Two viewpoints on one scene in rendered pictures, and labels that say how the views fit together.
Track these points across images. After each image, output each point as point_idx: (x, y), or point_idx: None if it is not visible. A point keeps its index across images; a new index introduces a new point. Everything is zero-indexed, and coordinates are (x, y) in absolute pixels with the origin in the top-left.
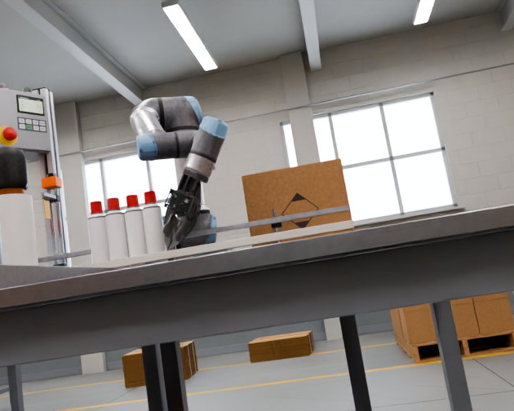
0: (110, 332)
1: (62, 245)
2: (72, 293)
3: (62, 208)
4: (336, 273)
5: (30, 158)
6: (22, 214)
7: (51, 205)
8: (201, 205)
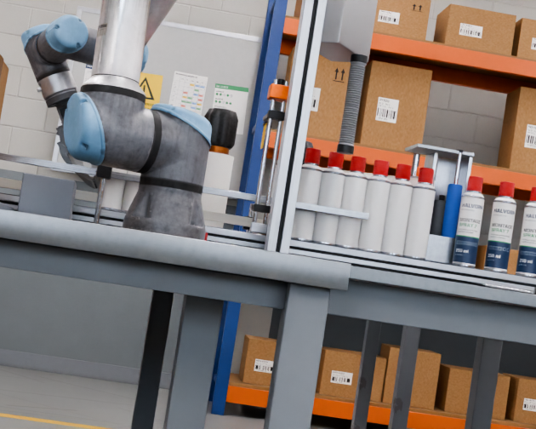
0: None
1: (259, 179)
2: None
3: (286, 119)
4: None
5: (333, 47)
6: None
7: (277, 125)
8: (56, 134)
